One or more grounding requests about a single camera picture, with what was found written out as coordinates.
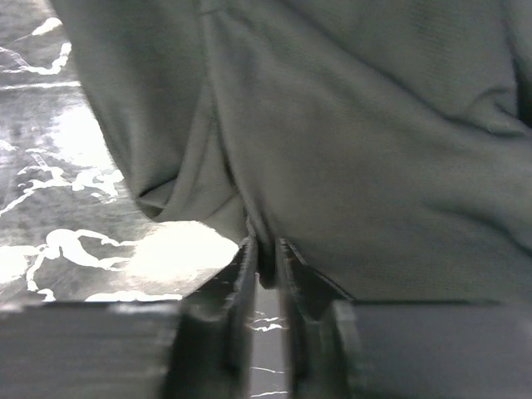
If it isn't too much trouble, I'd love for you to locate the black marble pattern mat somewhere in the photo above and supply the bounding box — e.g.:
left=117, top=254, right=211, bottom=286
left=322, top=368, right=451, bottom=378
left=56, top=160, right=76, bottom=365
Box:
left=1, top=1, right=290, bottom=398

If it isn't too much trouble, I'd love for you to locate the black t shirt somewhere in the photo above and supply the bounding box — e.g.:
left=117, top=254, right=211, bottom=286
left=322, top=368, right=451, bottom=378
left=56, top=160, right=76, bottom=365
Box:
left=52, top=1, right=531, bottom=303

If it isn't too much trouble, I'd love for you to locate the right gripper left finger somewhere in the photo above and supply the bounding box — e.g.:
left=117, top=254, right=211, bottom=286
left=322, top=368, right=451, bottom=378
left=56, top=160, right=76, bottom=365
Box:
left=161, top=237, right=259, bottom=399

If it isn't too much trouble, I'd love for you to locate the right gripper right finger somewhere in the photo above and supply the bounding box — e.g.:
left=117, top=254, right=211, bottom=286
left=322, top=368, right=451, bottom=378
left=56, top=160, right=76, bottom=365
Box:
left=276, top=240, right=362, bottom=398

